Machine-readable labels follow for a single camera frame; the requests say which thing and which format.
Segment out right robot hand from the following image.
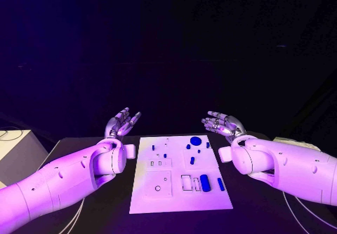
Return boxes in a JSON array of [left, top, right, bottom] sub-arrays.
[[200, 110, 249, 143]]

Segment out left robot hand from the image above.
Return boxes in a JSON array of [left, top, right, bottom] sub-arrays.
[[104, 107, 142, 141]]

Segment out white task board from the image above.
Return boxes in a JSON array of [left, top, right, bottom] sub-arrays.
[[128, 135, 233, 215]]

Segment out large blue cylinder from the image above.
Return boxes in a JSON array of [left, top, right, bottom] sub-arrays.
[[199, 174, 212, 193]]

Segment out white box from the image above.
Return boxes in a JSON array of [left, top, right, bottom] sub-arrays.
[[0, 129, 50, 189]]

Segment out black cable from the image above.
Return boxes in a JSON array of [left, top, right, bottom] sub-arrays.
[[0, 126, 24, 141]]

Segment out white cable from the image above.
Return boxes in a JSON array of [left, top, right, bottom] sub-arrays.
[[294, 196, 337, 232], [58, 198, 85, 234], [282, 191, 310, 234], [58, 214, 83, 234]]

